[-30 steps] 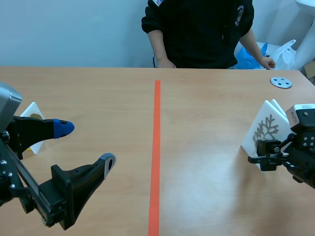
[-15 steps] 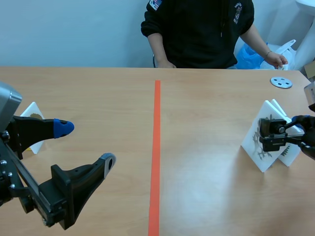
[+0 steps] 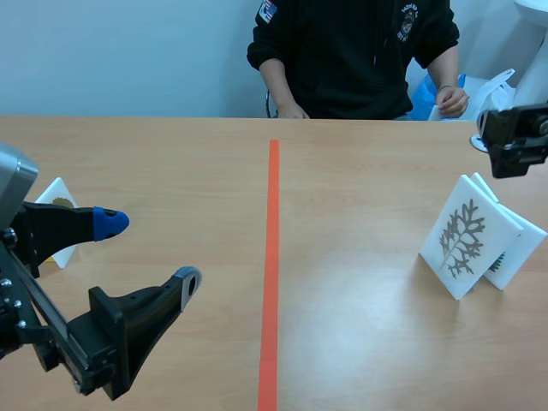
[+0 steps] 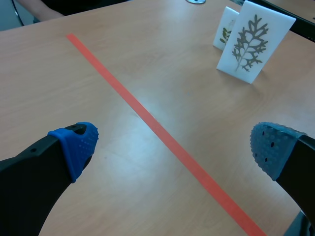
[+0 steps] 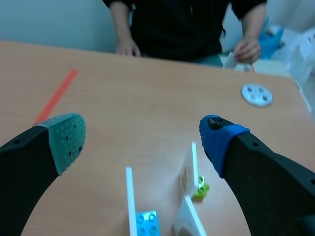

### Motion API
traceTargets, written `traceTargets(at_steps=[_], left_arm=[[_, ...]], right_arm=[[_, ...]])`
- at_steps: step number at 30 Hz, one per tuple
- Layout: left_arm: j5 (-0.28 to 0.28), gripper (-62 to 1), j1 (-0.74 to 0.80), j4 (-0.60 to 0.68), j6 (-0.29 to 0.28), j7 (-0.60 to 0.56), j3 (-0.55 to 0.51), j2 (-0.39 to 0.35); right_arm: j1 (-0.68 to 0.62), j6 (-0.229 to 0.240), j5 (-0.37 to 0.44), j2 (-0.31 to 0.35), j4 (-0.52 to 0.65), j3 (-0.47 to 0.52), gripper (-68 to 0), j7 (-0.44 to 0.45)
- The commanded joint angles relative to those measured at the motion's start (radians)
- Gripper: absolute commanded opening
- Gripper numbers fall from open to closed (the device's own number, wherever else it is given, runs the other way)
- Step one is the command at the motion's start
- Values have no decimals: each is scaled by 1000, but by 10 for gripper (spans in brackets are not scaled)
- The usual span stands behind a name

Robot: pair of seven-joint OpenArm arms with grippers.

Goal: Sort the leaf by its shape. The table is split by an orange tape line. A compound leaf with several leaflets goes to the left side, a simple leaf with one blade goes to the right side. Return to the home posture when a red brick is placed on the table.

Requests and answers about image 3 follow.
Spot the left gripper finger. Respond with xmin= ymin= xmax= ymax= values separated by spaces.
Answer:
xmin=11 ymin=201 xmax=130 ymax=279
xmin=87 ymin=265 xmax=204 ymax=402

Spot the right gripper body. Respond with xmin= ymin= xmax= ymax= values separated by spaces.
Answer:
xmin=478 ymin=102 xmax=548 ymax=180

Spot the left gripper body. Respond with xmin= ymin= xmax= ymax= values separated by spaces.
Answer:
xmin=0 ymin=224 xmax=108 ymax=396

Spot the round brown leaf picture card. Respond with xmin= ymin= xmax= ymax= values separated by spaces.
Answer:
xmin=33 ymin=176 xmax=80 ymax=271

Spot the compound leaf picture card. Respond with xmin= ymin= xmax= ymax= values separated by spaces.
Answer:
xmin=419 ymin=174 xmax=526 ymax=301

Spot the green leaf picture card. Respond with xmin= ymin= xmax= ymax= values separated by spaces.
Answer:
xmin=470 ymin=171 xmax=548 ymax=292

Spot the person's left hand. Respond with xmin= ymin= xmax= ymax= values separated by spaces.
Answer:
xmin=436 ymin=86 xmax=470 ymax=118

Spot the person's right hand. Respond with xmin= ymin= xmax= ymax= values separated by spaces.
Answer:
xmin=277 ymin=101 xmax=311 ymax=120

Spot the white plastic bag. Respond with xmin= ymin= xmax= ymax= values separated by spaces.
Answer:
xmin=463 ymin=68 xmax=518 ymax=123

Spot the blue plastic bag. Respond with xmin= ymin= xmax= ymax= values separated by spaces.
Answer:
xmin=412 ymin=73 xmax=468 ymax=122

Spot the person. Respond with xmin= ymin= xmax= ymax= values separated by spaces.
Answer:
xmin=247 ymin=0 xmax=470 ymax=121

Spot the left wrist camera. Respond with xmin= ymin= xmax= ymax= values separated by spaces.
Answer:
xmin=0 ymin=143 xmax=40 ymax=229

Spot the metal chair frame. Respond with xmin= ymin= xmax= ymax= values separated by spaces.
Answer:
xmin=264 ymin=88 xmax=280 ymax=118

